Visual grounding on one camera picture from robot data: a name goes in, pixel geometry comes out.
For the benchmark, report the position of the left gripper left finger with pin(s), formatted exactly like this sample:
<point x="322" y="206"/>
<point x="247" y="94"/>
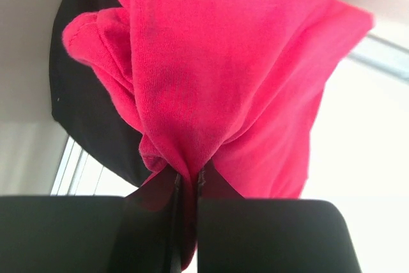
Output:
<point x="137" y="233"/>

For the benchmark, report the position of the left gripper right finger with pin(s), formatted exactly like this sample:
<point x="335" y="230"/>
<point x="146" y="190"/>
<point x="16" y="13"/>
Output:
<point x="235" y="234"/>

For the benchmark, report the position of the pink t-shirt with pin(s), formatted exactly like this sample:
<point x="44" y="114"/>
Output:
<point x="233" y="82"/>

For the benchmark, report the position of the black folded t-shirt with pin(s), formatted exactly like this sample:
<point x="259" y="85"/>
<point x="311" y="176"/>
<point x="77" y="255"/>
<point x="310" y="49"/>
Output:
<point x="82" y="106"/>

